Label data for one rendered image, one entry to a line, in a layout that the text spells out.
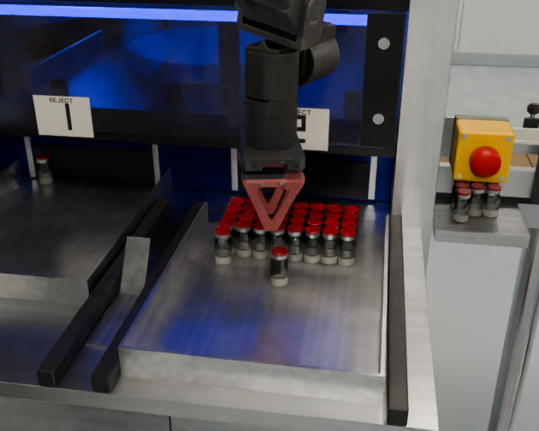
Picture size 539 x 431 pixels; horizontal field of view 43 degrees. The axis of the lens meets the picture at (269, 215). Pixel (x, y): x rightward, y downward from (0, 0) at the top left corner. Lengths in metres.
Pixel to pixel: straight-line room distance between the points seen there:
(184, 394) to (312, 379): 0.13
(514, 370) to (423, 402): 0.65
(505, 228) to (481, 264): 1.70
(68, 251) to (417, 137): 0.49
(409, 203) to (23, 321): 0.53
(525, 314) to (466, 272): 1.41
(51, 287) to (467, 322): 1.75
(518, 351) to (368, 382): 0.67
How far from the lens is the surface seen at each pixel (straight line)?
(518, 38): 5.69
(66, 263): 0.92
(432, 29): 0.90
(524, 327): 1.28
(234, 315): 0.78
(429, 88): 0.92
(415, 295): 0.84
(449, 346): 2.25
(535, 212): 1.12
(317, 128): 0.94
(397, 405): 0.65
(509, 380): 1.35
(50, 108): 1.04
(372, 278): 0.86
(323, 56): 0.77
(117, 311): 0.81
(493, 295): 2.55
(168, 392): 0.69
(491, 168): 0.92
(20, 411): 1.40
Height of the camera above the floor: 1.33
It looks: 27 degrees down
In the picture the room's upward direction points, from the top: straight up
